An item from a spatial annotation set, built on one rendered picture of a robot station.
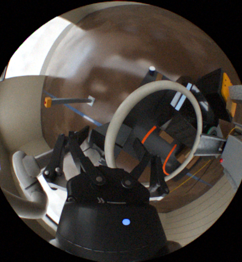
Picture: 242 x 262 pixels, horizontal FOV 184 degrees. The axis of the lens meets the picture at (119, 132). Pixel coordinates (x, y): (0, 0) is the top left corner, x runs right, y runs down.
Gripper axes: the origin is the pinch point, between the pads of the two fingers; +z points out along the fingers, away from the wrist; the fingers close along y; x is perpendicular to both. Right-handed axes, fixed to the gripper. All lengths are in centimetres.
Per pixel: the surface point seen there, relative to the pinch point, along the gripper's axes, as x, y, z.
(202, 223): -272, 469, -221
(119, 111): 6.9, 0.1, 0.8
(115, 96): 29, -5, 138
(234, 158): 12, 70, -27
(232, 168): 6, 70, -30
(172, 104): 27, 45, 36
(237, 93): 90, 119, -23
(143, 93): 13.2, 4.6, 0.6
